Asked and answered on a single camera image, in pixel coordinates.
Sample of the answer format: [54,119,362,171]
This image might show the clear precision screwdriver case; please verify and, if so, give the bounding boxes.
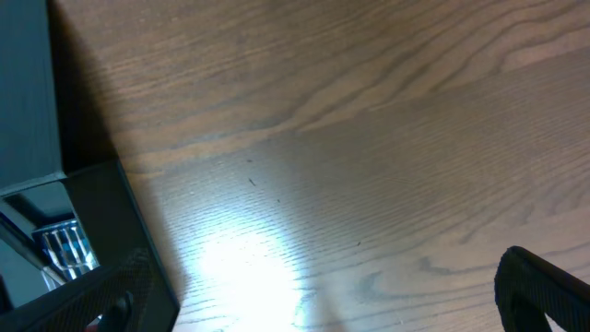
[31,218,100,291]

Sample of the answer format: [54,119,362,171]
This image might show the dark green open box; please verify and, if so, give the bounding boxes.
[1,0,180,331]

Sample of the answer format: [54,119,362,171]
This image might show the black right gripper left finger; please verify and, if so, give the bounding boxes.
[1,249,152,332]

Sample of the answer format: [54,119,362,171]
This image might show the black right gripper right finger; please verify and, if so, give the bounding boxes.
[494,246,589,332]

